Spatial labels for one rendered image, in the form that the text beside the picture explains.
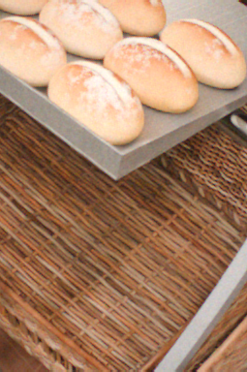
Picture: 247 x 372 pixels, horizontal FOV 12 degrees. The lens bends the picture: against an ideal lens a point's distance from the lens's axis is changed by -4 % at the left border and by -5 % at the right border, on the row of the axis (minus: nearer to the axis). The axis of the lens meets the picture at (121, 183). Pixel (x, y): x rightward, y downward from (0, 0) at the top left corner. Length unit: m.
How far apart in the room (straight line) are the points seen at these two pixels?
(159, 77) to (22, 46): 0.13
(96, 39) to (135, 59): 0.06
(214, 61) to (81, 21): 0.14
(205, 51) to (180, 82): 0.07
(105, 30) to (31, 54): 0.09
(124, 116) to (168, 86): 0.07
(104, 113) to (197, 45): 0.16
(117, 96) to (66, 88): 0.05
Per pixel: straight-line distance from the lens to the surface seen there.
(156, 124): 1.05
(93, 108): 1.00
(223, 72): 1.10
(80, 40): 1.10
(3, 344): 1.63
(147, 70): 1.05
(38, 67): 1.05
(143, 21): 1.15
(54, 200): 1.76
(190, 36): 1.11
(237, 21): 1.25
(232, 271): 1.11
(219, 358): 1.43
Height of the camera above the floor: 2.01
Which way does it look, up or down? 53 degrees down
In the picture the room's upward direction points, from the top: straight up
